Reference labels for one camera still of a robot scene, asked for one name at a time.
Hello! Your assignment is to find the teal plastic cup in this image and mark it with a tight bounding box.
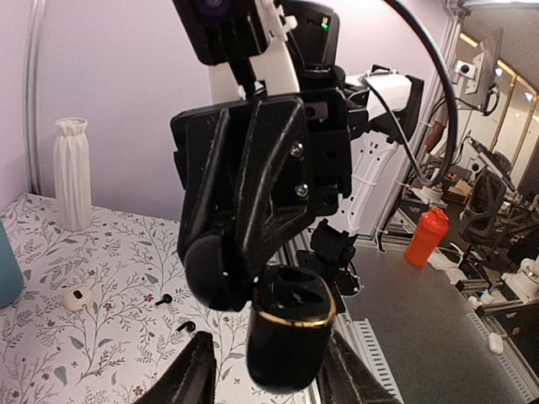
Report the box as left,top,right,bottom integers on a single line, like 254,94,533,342
0,224,24,308

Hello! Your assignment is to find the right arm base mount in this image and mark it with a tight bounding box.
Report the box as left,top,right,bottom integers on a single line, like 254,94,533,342
296,219,361,314

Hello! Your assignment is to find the aluminium frame post right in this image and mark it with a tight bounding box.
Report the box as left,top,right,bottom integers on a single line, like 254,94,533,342
22,0,48,194

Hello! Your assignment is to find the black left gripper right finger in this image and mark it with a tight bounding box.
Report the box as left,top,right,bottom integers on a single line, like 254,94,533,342
319,331,399,404

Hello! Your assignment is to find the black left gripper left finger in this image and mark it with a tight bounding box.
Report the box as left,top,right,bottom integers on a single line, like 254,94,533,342
136,332,216,404

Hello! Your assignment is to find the white earbud charging case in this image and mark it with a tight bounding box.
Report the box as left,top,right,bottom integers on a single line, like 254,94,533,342
63,285,93,311

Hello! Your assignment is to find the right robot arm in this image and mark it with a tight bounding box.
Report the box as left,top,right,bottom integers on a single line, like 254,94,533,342
170,1,424,394

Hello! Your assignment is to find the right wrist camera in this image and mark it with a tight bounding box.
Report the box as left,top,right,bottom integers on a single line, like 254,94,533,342
173,0,300,104

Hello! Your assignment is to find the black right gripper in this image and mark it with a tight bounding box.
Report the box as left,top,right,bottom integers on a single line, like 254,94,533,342
170,88,352,311

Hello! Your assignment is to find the black earbud case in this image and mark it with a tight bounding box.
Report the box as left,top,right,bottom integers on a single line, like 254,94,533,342
184,234,338,391

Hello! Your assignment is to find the orange plastic bottle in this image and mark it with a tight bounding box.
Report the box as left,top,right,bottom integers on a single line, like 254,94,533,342
404,207,449,267

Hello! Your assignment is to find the floral patterned table mat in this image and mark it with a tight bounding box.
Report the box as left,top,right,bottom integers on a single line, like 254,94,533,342
1,194,273,403

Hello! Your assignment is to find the black earbud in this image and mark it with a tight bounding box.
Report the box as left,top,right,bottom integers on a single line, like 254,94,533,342
176,321,196,332
155,294,173,306

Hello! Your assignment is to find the white ribbed vase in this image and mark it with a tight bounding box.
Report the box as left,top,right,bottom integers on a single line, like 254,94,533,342
53,118,93,231

